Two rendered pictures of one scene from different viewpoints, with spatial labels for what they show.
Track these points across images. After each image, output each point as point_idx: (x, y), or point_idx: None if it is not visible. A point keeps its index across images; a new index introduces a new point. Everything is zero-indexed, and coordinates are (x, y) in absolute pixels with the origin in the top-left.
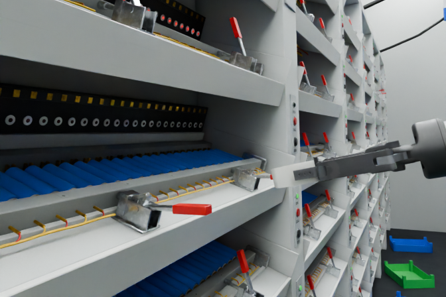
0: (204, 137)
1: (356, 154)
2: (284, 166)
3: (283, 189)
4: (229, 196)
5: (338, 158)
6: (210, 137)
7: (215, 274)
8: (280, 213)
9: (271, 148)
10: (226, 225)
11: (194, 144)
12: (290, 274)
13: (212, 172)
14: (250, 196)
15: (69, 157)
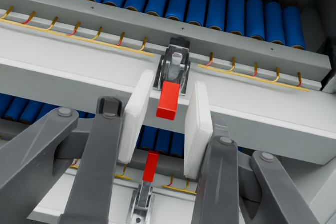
0: None
1: (80, 190)
2: (197, 85)
3: (318, 145)
4: (81, 65)
5: (208, 163)
6: None
7: (146, 152)
8: (311, 178)
9: None
10: (53, 97)
11: None
12: None
13: (103, 19)
14: (124, 91)
15: None
